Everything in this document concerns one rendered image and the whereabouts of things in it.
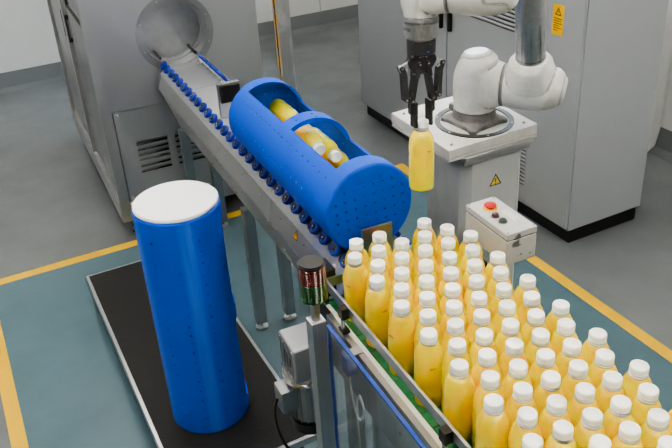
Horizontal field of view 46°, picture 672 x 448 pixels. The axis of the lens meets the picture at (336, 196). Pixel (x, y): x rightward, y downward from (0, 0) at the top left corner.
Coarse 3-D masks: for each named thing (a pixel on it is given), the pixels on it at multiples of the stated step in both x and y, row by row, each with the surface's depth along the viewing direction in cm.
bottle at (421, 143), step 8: (416, 128) 213; (416, 136) 212; (424, 136) 212; (432, 136) 214; (416, 144) 213; (424, 144) 212; (432, 144) 214; (416, 152) 213; (424, 152) 213; (432, 152) 215; (416, 160) 214; (424, 160) 214; (432, 160) 216; (416, 168) 216; (424, 168) 215; (432, 168) 217; (416, 176) 217; (424, 176) 216; (432, 176) 218; (416, 184) 218; (424, 184) 217; (432, 184) 219
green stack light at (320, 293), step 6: (300, 288) 179; (306, 288) 177; (312, 288) 177; (318, 288) 177; (324, 288) 179; (300, 294) 180; (306, 294) 178; (312, 294) 178; (318, 294) 178; (324, 294) 179; (306, 300) 179; (312, 300) 178; (318, 300) 179; (324, 300) 180
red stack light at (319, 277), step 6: (300, 270) 176; (324, 270) 177; (300, 276) 177; (306, 276) 175; (312, 276) 175; (318, 276) 176; (324, 276) 177; (300, 282) 178; (306, 282) 176; (312, 282) 176; (318, 282) 177; (324, 282) 178
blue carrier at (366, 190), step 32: (256, 96) 296; (288, 96) 302; (256, 128) 272; (288, 128) 256; (320, 128) 289; (288, 160) 248; (320, 160) 235; (352, 160) 228; (384, 160) 231; (288, 192) 256; (320, 192) 229; (352, 192) 226; (384, 192) 231; (320, 224) 233; (352, 224) 231
